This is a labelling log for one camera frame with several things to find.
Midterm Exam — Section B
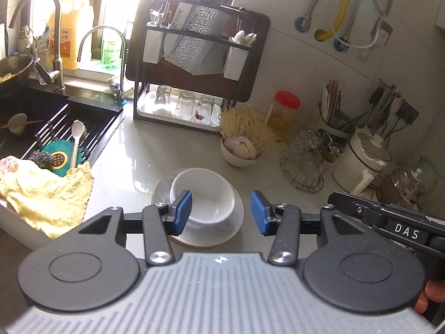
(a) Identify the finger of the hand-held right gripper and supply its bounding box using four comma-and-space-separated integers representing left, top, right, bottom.
327, 191, 386, 225

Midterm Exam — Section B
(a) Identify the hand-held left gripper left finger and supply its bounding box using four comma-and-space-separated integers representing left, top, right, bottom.
78, 190, 193, 265

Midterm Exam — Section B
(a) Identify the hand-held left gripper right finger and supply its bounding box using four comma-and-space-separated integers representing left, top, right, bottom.
250, 190, 365, 265

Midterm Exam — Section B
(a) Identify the plain white ceramic bowl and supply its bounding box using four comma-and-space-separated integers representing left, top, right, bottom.
170, 168, 236, 228

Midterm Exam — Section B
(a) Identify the white plate grey floral print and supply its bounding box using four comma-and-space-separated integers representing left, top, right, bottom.
152, 172, 244, 247

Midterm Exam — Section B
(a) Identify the person's right hand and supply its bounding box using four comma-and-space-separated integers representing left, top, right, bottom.
415, 280, 445, 315

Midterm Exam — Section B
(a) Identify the white electric pot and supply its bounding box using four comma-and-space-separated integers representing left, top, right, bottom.
332, 129, 393, 195

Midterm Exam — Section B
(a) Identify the glass kettle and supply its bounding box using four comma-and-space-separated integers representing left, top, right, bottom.
377, 165, 439, 209

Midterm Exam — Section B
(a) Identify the white bowl brown foot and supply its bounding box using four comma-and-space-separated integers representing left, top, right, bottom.
221, 139, 261, 168

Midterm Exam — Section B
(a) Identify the stack of glass cups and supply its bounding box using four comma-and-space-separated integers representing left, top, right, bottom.
281, 129, 345, 181

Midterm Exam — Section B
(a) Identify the green chopstick holder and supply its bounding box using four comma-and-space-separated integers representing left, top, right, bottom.
320, 104, 357, 143

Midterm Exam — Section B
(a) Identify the dried noodle bundle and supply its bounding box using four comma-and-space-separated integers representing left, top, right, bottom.
219, 106, 279, 150

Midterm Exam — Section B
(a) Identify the clear drinking glass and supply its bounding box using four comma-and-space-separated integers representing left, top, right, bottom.
154, 84, 173, 115
195, 95, 216, 124
174, 90, 196, 122

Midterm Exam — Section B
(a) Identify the red lid plastic jar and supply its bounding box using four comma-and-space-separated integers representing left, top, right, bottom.
268, 90, 301, 136

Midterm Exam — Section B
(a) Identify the utensil holder with tools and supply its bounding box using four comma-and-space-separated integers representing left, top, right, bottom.
365, 82, 406, 140

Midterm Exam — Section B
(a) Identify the white spoon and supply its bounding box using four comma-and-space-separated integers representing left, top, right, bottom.
70, 119, 87, 169

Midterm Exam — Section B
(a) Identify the teal flower sink strainer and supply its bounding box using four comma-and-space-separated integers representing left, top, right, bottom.
42, 138, 91, 178

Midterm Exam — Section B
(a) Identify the yellow cloth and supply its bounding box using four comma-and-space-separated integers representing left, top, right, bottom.
0, 162, 95, 239

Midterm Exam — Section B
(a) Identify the white utensil holder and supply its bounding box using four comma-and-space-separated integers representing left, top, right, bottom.
142, 28, 165, 65
223, 43, 251, 80

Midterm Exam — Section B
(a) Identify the roll-up sink drying rack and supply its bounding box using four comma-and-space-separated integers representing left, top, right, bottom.
23, 102, 117, 162

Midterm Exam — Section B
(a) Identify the steel wool scrubber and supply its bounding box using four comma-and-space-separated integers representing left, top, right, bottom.
28, 149, 53, 164

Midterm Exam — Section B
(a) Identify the dark wooden cutting board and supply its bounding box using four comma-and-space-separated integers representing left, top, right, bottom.
125, 0, 271, 101

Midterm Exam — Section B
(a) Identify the textured steel cleaver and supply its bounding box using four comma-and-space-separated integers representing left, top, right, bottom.
163, 3, 230, 75

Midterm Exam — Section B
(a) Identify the pink spotted cloth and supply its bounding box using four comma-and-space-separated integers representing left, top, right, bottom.
0, 156, 25, 178

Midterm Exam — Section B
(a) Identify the green bottle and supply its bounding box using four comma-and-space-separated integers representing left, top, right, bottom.
101, 26, 122, 67

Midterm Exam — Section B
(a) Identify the black sink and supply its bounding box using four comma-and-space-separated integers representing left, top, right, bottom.
0, 78, 124, 168

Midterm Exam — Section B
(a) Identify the tall steel faucet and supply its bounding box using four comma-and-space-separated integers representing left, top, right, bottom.
9, 0, 66, 93

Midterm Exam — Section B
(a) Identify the small curved steel faucet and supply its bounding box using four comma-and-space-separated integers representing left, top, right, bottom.
77, 25, 127, 105

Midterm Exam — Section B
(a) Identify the yellow detergent bottle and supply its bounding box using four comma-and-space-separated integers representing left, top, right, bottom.
47, 0, 94, 72

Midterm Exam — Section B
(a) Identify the black metal knife rack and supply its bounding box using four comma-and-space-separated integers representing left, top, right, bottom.
133, 3, 251, 133

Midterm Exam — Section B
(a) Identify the steel bowl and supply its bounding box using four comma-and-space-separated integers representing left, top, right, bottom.
0, 54, 35, 84

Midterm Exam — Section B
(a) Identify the wire cup rack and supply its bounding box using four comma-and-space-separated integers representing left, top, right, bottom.
281, 153, 325, 192

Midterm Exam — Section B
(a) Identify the dark wall power outlet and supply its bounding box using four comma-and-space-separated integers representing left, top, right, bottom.
396, 101, 419, 126

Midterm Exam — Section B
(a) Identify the yellow hose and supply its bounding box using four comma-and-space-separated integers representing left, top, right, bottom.
315, 0, 357, 40

